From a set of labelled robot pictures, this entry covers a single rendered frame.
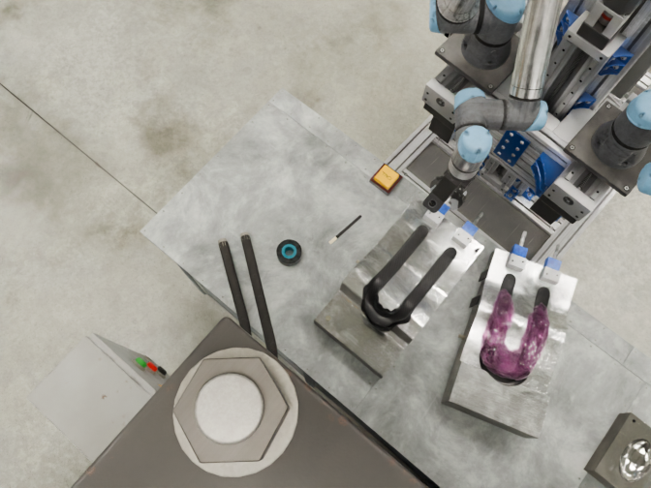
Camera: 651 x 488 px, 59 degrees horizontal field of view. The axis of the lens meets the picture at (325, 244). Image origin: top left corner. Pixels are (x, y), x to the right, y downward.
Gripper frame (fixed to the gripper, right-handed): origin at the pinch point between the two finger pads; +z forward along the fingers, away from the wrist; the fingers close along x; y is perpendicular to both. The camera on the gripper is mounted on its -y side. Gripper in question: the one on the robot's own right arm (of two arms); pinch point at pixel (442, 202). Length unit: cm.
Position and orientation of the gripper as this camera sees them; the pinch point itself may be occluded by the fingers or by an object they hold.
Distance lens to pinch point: 171.2
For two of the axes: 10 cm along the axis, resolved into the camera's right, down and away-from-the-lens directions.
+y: 6.4, -7.3, 2.5
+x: -7.7, -6.1, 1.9
